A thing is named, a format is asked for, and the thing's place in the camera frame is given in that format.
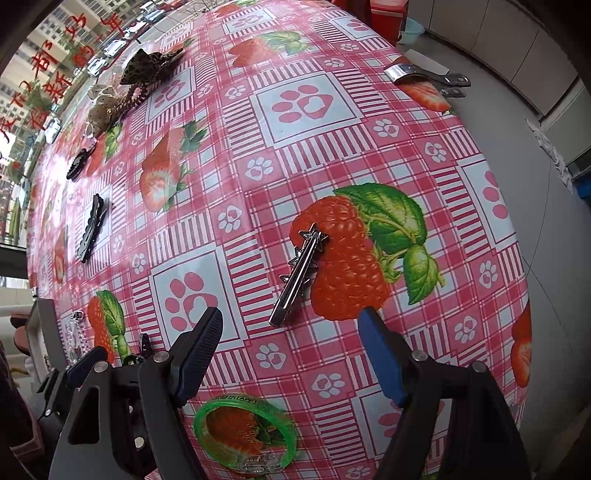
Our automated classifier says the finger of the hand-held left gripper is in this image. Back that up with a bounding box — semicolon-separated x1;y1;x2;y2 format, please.
66;346;110;385

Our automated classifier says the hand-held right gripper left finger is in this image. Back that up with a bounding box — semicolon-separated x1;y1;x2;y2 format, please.
48;307;225;480

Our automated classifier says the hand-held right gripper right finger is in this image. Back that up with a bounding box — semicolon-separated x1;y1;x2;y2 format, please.
358;308;525;480

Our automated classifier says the grey cardboard tray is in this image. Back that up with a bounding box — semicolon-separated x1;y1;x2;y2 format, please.
25;298;63;372

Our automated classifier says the small black claw clip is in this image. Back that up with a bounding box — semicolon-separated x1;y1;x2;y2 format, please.
124;335;154;366

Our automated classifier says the green translucent bangle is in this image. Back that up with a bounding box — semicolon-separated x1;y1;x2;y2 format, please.
194;392;296;474

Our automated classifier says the silver star hair clip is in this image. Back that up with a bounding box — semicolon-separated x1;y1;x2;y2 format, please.
269;223;329;328

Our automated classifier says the black scalloped snap clip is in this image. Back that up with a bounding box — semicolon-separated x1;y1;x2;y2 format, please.
75;194;112;264

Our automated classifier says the black toothed claw clip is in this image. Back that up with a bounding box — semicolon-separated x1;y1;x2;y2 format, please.
66;148;95;181

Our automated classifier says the white dotted hair bow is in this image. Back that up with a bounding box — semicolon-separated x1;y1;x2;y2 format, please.
87;83;123;132

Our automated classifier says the silver table clamp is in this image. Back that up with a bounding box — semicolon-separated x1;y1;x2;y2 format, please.
383;62;472;100

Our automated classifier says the leopard print hair bow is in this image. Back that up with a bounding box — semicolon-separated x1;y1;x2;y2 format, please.
119;48;185;86

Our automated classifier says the row of parked cars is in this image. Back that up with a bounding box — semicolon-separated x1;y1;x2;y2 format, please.
85;0;162;77

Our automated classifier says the light blue plastic basin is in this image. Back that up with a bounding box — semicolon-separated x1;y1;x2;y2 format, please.
397;21;428;44

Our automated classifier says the red plastic stool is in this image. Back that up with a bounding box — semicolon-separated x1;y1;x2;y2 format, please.
365;0;407;42

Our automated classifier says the clear crystal bead bracelet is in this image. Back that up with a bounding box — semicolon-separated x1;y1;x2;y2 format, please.
65;310;88;357

